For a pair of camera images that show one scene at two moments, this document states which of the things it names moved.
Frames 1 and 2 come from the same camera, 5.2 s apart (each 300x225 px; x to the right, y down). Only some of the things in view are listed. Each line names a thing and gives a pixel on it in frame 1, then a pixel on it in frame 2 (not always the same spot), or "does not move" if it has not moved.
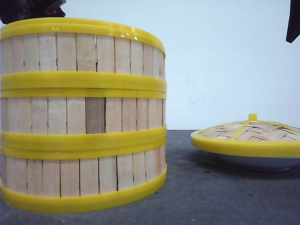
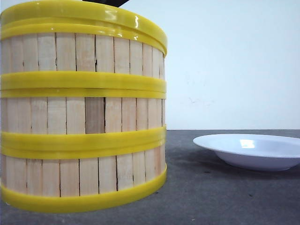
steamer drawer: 82,118 does not move
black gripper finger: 293,30 → 116,3
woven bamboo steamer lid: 251,138 → 79,27
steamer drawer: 76,53 does not move
